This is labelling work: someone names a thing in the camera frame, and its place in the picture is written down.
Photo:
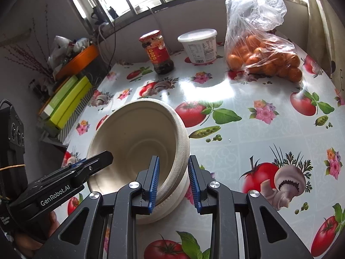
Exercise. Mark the dried twigs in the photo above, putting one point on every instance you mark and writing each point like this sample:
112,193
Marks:
29,56

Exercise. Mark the grey side shelf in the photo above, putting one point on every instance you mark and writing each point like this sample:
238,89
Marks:
51,137

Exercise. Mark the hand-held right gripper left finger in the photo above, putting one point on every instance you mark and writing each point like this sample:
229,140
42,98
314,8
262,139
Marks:
153,183

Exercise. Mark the grey striped box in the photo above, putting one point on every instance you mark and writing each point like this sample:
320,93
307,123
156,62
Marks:
80,113

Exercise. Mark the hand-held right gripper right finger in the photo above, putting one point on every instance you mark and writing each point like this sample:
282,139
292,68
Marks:
193,186

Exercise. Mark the floral vegetable print tablecloth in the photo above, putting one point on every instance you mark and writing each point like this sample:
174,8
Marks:
242,145

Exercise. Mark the olive green flat box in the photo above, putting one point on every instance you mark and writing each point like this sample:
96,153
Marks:
62,95

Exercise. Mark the black device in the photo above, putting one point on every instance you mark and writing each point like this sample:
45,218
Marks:
97,14

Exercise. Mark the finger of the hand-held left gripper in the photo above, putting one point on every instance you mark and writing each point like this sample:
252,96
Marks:
78,163
94,162

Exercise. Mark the person's left hand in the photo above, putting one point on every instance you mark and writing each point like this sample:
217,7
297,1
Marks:
27,244

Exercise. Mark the clear bag of oranges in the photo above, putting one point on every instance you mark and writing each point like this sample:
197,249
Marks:
258,59

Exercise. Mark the white plastic tub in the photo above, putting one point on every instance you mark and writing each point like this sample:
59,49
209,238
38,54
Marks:
199,48

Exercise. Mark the red label sauce jar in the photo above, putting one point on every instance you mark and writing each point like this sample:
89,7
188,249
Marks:
157,54

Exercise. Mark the beige paper bowl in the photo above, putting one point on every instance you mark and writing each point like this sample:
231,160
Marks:
116,132
167,202

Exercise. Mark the lime green flat box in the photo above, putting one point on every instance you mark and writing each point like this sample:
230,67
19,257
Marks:
72,102

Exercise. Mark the orange tray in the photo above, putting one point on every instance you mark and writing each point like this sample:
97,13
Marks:
80,59

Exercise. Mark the beige patterned curtain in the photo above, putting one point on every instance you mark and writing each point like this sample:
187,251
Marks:
320,32

